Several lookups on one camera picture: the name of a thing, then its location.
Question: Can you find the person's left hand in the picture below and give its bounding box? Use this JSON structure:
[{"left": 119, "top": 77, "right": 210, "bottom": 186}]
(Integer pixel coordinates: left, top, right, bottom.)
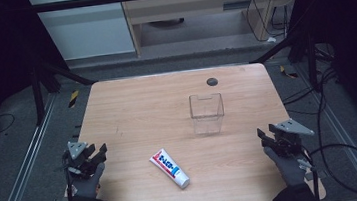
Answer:
[{"left": 69, "top": 162, "right": 109, "bottom": 201}]

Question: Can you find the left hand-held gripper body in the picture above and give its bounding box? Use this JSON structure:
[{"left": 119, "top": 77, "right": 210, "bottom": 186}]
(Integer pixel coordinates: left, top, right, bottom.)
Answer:
[{"left": 62, "top": 138, "right": 102, "bottom": 181}]

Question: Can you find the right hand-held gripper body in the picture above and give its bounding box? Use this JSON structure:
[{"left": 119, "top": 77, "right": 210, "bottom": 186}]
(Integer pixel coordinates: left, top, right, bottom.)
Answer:
[{"left": 267, "top": 116, "right": 318, "bottom": 160}]

